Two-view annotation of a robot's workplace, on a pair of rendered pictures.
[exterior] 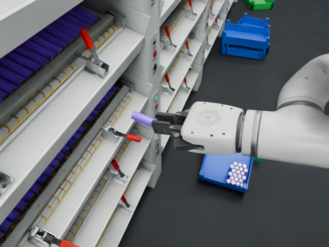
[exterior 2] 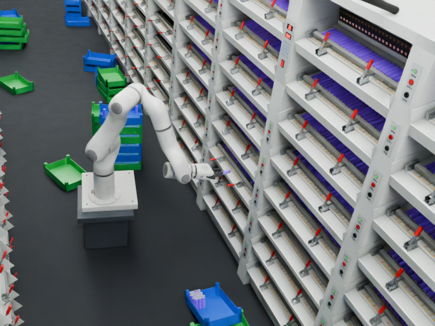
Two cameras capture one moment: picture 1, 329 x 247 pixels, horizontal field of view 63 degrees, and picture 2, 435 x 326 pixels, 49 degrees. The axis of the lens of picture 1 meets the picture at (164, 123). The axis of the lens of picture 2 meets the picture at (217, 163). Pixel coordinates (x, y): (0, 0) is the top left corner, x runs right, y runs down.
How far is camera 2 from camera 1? 2.66 m
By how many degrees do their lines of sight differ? 89
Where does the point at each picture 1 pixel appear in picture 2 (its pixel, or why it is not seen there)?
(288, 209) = (153, 308)
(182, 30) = (290, 257)
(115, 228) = (226, 227)
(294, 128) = not seen: hidden behind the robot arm
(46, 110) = (237, 143)
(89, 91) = (238, 153)
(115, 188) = (233, 208)
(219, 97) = not seen: outside the picture
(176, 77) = (279, 277)
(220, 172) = (209, 301)
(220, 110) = (203, 169)
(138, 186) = (237, 246)
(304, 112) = not seen: hidden behind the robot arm
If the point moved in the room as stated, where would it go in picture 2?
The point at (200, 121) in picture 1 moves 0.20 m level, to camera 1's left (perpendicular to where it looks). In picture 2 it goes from (205, 166) to (231, 154)
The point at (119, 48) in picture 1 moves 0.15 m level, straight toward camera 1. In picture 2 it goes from (252, 167) to (229, 156)
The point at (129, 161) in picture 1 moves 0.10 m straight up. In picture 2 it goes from (240, 218) to (243, 205)
